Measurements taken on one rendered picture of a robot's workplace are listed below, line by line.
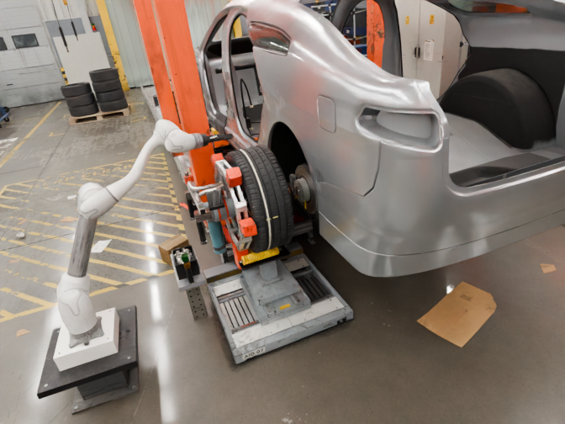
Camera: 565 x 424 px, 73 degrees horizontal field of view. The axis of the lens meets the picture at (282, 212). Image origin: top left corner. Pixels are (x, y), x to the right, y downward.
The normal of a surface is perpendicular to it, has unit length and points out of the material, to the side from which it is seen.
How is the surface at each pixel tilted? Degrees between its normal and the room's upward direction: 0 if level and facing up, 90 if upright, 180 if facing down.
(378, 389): 0
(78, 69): 90
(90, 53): 90
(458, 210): 96
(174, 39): 90
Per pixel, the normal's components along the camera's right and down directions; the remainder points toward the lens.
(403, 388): -0.11, -0.88
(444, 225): 0.17, 0.62
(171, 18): 0.37, 0.40
